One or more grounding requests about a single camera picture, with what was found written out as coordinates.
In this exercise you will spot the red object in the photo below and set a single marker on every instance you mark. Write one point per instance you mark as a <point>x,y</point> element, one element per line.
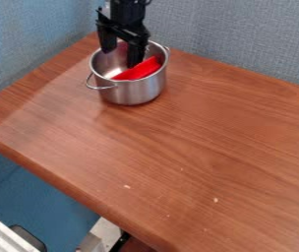
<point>140,71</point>

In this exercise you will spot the white ribbed radiator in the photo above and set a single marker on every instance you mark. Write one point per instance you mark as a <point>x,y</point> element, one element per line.
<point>11,242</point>

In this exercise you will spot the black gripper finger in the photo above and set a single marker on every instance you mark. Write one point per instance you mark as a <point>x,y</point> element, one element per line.
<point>107,39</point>
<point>136,49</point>

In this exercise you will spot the white table leg bracket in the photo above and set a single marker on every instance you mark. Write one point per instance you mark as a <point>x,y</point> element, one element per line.
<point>100,238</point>

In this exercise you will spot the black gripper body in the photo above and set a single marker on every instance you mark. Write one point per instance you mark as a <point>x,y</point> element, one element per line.
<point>123,16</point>

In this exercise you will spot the black box on floor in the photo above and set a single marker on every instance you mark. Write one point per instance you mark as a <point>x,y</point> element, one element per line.
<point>28,237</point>

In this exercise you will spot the silver metal pot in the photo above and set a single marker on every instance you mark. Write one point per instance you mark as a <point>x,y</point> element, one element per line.
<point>126,91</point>

